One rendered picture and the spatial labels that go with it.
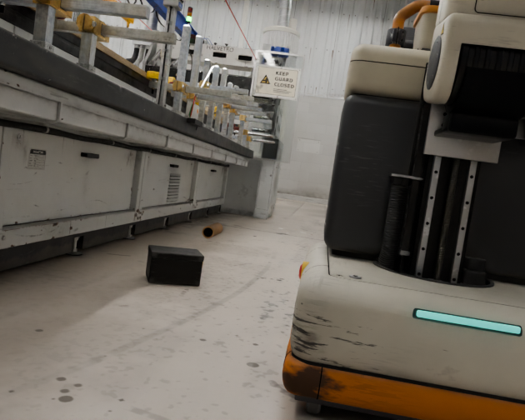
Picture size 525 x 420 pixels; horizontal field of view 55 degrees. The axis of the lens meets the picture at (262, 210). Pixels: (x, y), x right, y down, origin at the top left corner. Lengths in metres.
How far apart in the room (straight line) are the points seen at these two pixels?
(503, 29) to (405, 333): 0.57
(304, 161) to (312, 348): 10.75
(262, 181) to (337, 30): 7.25
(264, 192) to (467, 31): 4.46
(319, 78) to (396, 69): 10.60
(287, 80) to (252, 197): 1.29
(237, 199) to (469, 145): 4.46
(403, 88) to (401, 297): 0.54
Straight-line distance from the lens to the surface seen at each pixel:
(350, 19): 12.23
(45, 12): 1.52
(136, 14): 1.46
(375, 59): 1.30
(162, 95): 2.40
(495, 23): 1.05
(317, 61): 11.99
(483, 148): 1.22
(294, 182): 11.66
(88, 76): 1.67
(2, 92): 1.40
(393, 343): 0.98
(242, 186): 5.51
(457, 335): 1.00
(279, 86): 5.41
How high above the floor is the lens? 0.46
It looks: 4 degrees down
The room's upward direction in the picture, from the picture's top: 8 degrees clockwise
